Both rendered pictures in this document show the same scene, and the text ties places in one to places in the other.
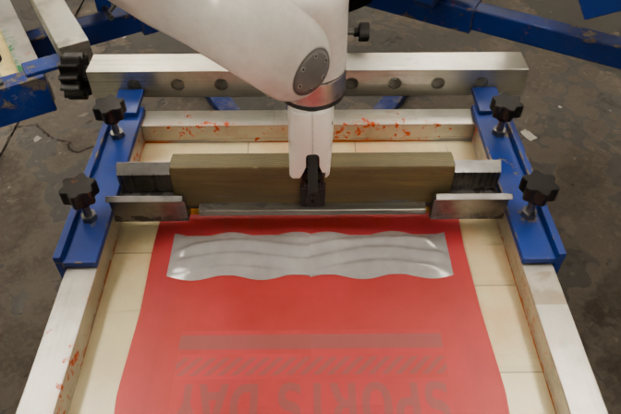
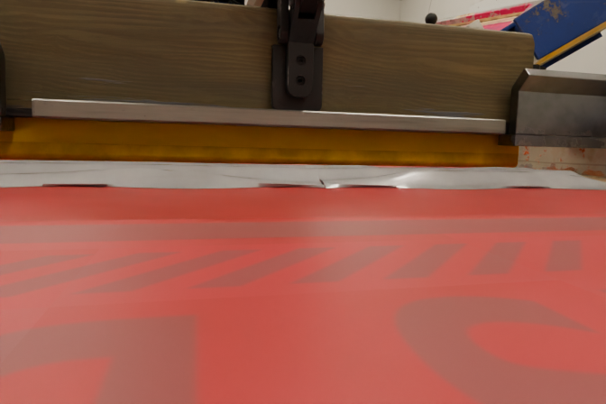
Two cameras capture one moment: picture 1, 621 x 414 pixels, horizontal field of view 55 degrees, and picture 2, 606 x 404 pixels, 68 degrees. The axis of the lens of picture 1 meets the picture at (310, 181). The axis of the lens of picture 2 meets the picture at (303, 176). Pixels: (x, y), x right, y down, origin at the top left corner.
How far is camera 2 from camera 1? 0.64 m
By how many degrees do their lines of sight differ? 42
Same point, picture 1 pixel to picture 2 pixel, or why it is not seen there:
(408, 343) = not seen: outside the picture
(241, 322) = (107, 213)
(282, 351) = (315, 240)
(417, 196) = (481, 104)
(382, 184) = (422, 67)
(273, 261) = (219, 169)
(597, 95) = not seen: hidden behind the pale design
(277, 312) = (254, 206)
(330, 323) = (453, 212)
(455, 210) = (554, 121)
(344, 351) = (583, 234)
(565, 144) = not seen: hidden behind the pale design
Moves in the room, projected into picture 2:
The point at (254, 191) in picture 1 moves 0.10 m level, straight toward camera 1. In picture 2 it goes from (174, 69) to (196, 34)
